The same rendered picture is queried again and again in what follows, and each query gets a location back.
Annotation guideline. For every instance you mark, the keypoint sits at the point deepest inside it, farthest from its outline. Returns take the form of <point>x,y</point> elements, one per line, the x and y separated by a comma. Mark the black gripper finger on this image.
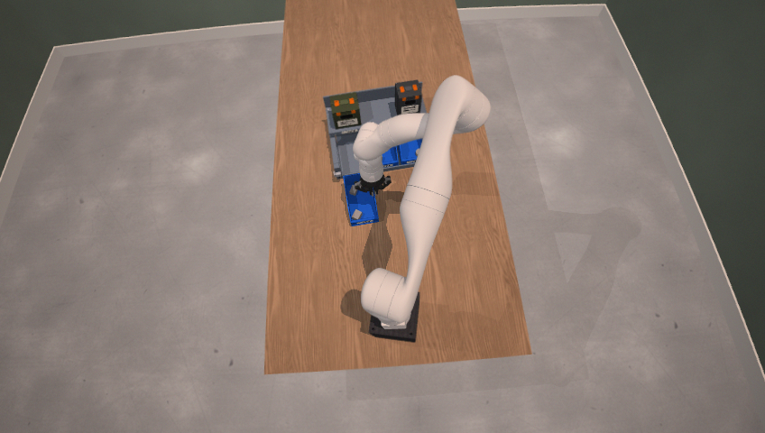
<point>363,188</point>
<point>383,185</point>

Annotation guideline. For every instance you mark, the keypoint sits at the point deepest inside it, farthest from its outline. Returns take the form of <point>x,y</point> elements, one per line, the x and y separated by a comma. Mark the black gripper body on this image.
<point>372,184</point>

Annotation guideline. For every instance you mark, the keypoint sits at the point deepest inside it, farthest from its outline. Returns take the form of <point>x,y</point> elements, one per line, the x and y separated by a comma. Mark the olive green case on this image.
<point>345,110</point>

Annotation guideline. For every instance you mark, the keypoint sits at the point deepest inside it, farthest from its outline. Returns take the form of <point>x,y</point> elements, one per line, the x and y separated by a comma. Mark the dark grey tool case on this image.
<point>407,97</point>

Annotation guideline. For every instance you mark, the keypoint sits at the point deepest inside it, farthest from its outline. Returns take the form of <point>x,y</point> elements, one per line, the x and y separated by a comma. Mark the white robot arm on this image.
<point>458,107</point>

